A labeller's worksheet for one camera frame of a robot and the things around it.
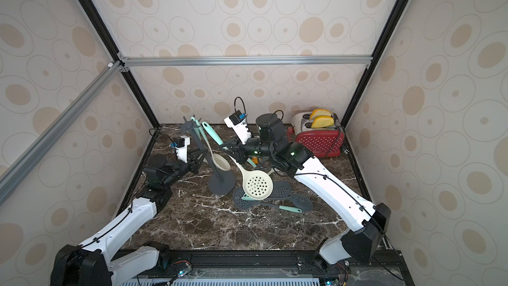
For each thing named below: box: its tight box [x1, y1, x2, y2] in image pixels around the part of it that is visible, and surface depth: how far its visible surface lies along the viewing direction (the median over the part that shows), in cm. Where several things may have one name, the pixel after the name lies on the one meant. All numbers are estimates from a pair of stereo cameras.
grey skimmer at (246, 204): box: [232, 187, 261, 210], surface depth 89 cm
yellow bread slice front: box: [310, 115, 335, 129], surface depth 96 cm
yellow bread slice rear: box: [309, 108, 332, 121], surface depth 100 cm
